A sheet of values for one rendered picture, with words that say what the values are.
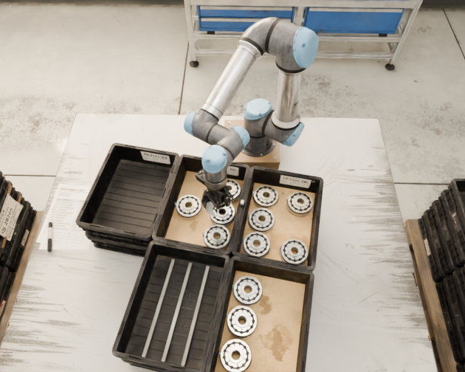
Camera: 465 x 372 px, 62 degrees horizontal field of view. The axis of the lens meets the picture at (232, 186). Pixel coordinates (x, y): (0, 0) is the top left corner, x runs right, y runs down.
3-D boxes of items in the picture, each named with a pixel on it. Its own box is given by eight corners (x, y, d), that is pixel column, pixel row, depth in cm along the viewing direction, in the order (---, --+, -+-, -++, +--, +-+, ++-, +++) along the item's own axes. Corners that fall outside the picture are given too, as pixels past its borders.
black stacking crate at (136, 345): (156, 252, 150) (150, 240, 140) (230, 267, 147) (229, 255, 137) (119, 360, 130) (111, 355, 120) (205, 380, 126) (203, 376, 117)
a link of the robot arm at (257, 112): (252, 113, 177) (253, 91, 166) (277, 125, 173) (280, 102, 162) (238, 129, 172) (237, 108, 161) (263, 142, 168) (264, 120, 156)
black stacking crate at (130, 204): (119, 159, 174) (113, 142, 165) (182, 170, 171) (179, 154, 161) (84, 237, 154) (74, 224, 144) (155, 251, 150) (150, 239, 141)
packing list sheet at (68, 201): (54, 184, 180) (54, 183, 180) (104, 184, 180) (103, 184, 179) (34, 249, 163) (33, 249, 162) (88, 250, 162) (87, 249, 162)
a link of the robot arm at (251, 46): (252, 1, 129) (176, 124, 125) (280, 10, 125) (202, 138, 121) (258, 22, 139) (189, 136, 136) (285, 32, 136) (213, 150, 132)
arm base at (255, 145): (239, 130, 185) (239, 115, 177) (270, 128, 185) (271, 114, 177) (240, 154, 177) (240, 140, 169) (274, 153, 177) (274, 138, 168)
